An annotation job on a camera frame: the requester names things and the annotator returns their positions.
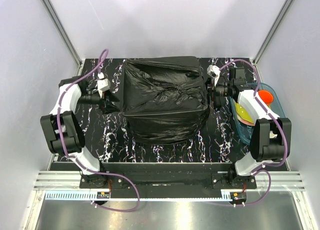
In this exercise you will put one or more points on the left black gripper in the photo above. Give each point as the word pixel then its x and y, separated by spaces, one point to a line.
pixel 108 107

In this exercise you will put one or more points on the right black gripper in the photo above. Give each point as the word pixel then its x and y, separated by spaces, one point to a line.
pixel 214 93

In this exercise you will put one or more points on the black trash bag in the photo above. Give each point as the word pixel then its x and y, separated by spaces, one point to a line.
pixel 164 100

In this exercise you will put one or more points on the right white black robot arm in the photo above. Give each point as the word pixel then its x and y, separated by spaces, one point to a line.
pixel 271 137

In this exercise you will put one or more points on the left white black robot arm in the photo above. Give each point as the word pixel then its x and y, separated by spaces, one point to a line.
pixel 63 133

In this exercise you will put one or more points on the yellow plastic plate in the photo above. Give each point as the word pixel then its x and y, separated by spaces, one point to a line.
pixel 240 111

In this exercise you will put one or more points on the pink plastic plate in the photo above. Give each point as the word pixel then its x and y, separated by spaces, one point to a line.
pixel 245 122

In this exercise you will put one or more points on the orange plastic cup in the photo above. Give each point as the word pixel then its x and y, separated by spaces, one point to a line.
pixel 266 96

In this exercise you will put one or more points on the black marble pattern mat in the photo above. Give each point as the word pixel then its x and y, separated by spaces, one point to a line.
pixel 108 137

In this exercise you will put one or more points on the blue transparent plastic tray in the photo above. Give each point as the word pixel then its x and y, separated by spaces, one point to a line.
pixel 275 110

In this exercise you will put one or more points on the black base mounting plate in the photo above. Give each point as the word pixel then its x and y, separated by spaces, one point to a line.
pixel 207 175

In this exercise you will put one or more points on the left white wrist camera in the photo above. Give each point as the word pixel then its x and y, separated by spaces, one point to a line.
pixel 103 84

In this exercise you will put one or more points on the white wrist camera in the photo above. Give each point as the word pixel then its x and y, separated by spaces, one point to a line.
pixel 214 72
pixel 103 84

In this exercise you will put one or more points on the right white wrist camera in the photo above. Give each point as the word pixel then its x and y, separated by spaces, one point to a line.
pixel 214 72

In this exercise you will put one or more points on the aluminium frame rail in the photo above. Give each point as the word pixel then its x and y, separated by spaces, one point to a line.
pixel 73 180

